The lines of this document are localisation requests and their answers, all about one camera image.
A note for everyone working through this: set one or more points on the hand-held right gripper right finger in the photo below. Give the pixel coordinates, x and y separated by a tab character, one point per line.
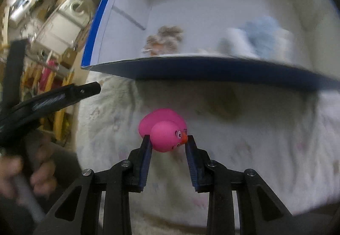
192	163

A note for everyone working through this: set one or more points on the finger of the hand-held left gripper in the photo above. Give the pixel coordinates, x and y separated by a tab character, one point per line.
15	73
66	94

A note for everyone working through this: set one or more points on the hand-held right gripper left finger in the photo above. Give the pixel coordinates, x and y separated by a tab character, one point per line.
146	160

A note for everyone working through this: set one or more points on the pink rubber duck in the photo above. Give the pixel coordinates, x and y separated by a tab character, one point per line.
164	131

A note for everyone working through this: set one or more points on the beige scrunchie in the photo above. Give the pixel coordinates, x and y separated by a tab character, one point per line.
167	36

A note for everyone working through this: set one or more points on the white fluffy sock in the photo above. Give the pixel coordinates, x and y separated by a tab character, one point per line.
231	41

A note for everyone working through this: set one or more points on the light blue scrunchie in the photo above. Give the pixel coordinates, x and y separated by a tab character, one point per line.
261	33

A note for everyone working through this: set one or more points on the blue cardboard box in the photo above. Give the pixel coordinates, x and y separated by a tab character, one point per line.
202	12

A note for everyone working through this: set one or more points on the person's left hand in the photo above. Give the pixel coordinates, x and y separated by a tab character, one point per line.
39	174

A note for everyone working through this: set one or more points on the yellow wooden rack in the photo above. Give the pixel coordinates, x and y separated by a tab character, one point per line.
59	118

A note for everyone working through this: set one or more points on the white floor cabinet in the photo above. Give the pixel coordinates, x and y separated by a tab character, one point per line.
55	30

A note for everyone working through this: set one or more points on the white washing machine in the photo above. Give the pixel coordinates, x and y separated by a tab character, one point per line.
75	8

